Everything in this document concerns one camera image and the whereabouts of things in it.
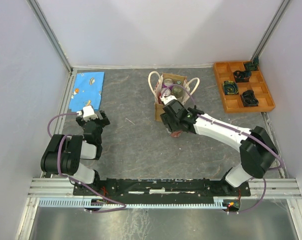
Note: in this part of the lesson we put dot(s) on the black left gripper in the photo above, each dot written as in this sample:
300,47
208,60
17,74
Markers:
103,122

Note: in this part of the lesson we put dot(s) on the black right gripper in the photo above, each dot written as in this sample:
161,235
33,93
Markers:
167,120

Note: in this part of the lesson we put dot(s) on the red soda can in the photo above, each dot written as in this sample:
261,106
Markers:
176,134
164,93

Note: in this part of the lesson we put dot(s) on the brown canvas bag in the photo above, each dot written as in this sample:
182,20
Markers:
155,81

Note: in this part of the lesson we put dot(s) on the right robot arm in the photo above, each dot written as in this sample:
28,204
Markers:
257,150

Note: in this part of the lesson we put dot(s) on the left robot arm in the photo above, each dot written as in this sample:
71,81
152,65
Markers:
64,153

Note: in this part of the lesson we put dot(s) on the purple soda can in bag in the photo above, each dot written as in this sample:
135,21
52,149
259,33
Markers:
168,82

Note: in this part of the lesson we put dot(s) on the blue space-print cloth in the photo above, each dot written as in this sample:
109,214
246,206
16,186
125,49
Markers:
87,91

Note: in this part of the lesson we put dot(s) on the blue-green rolled sock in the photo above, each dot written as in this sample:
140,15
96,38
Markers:
230,88

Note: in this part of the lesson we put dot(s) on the orange compartment tray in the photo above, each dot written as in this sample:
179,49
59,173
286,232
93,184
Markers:
224,71

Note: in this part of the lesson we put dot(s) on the black rolled sock lower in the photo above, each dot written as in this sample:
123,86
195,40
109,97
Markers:
249,99

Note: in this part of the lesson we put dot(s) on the black rolled sock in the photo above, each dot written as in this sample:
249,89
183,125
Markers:
242,76
249,99

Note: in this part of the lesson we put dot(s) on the black rolled sock upper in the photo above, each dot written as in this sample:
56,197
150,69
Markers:
242,76

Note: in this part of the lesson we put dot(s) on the blue-green rolled sock corner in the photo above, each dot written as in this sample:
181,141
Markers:
251,66

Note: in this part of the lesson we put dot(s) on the dark green sock outside tray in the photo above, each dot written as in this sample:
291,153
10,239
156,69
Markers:
255,61

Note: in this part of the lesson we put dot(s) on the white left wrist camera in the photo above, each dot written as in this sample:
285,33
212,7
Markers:
88,113

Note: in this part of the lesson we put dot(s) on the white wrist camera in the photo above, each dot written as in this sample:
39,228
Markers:
166,100
88,113

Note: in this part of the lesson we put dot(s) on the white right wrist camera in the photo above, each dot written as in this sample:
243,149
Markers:
166,100

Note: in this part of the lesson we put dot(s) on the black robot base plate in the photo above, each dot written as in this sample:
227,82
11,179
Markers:
168,191

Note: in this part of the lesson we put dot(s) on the aluminium frame rail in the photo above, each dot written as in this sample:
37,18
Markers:
276,188

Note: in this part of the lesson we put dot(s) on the blue slotted cable duct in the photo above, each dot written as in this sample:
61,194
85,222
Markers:
90,203

